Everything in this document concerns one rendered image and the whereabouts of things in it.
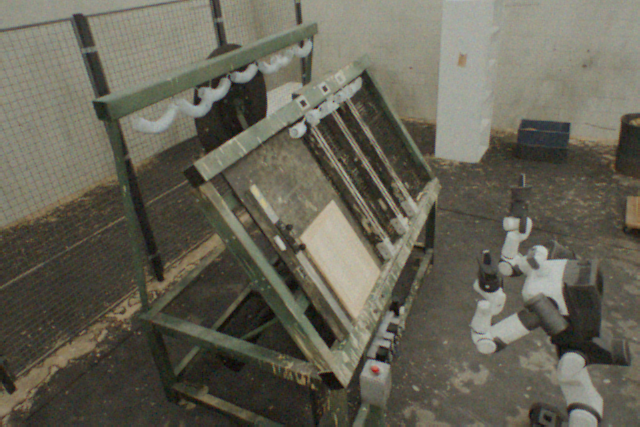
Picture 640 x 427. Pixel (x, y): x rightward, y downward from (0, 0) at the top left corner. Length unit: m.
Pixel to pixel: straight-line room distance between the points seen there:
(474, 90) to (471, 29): 0.74
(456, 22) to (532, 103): 2.11
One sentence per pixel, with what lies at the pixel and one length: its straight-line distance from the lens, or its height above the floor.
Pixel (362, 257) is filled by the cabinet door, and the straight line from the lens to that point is 2.81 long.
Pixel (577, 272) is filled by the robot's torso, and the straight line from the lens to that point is 2.29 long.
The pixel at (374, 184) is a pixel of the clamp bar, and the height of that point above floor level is 1.26.
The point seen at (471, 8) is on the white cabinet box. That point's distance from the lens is 5.96.
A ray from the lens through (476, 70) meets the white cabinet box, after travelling 6.07.
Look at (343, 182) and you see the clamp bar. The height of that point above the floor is 1.42.
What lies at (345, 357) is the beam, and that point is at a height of 0.88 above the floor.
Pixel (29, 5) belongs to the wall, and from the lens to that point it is 6.69.
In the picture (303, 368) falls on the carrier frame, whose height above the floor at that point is 0.79.
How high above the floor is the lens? 2.73
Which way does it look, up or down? 28 degrees down
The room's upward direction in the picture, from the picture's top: 5 degrees counter-clockwise
